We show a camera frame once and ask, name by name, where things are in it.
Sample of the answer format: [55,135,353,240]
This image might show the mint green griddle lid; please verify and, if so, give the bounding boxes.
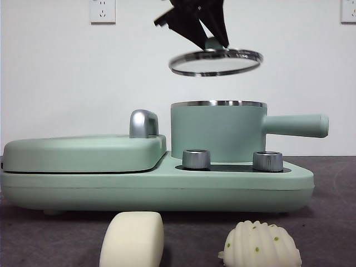
[2,134,168,174]

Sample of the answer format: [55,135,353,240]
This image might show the chrome griddle lid handle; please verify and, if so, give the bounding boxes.
[128,110,160,139]

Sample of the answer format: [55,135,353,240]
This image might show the white wall socket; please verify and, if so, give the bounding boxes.
[88,0,117,26]
[340,0,356,24]

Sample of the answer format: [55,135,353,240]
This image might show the plain white steamed bun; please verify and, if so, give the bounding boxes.
[98,211,165,267]

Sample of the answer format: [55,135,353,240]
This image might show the pleated white bun green dots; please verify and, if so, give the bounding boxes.
[217,220,303,267]

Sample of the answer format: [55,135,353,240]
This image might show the silver control knob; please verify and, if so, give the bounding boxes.
[252,151,284,172]
[182,149,211,170]

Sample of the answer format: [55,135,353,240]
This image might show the mint green breakfast machine base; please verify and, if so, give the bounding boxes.
[0,151,315,216]

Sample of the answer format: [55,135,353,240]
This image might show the glass pot lid green knob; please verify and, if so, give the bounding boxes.
[168,37,264,77]

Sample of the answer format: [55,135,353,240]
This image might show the mint green pot with handle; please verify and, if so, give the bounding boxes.
[170,100,330,164]

